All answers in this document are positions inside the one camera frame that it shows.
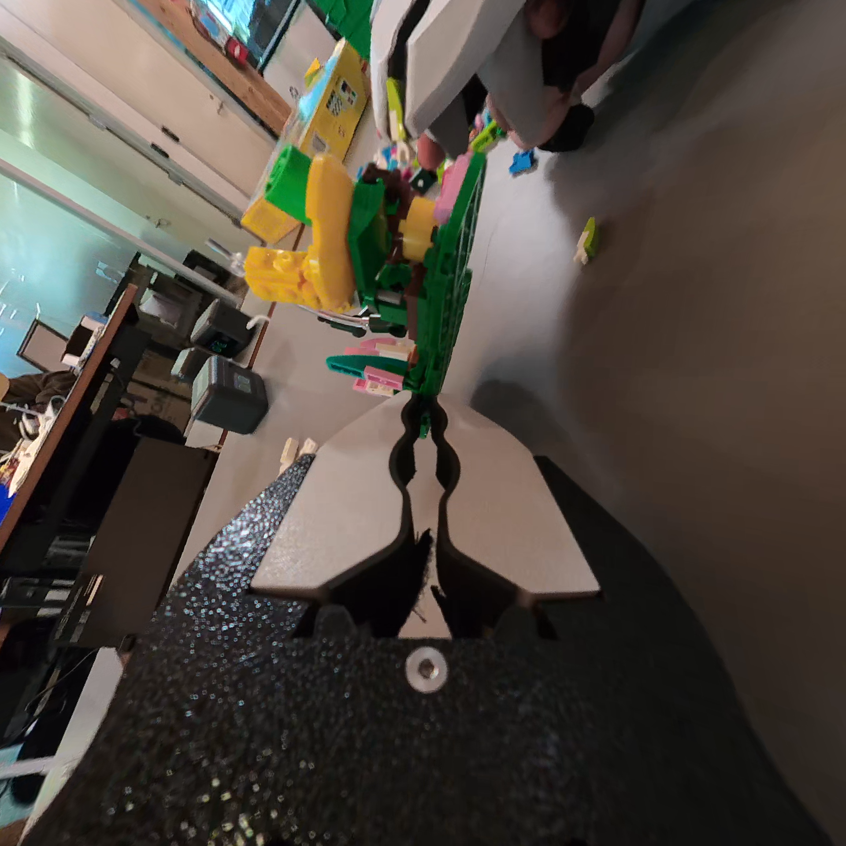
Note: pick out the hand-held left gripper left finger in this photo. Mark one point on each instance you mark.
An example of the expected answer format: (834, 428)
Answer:
(343, 515)

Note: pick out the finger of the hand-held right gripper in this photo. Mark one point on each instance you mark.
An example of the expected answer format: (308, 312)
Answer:
(462, 59)
(390, 39)

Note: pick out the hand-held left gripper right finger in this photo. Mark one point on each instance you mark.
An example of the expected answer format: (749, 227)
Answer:
(515, 522)

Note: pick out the green lego flower model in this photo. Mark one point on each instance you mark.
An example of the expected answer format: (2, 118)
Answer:
(330, 218)

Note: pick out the blue lego piece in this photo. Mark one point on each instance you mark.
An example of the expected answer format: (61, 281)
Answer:
(522, 162)

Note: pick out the yellow lego box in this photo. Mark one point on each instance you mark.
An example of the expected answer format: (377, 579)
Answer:
(337, 99)

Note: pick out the lime white lego piece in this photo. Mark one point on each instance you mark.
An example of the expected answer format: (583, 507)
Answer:
(588, 241)

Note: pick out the pile of loose lego pieces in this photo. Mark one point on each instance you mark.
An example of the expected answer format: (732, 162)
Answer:
(396, 155)

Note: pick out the person's right hand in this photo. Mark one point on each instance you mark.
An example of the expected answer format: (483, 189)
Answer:
(545, 16)

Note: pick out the green plastic bin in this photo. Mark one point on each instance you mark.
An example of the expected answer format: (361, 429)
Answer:
(343, 23)

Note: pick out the dark grey power bank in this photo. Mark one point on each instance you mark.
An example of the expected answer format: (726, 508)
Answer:
(228, 396)
(221, 327)

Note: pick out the black cabinet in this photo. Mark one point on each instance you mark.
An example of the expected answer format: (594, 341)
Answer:
(145, 529)

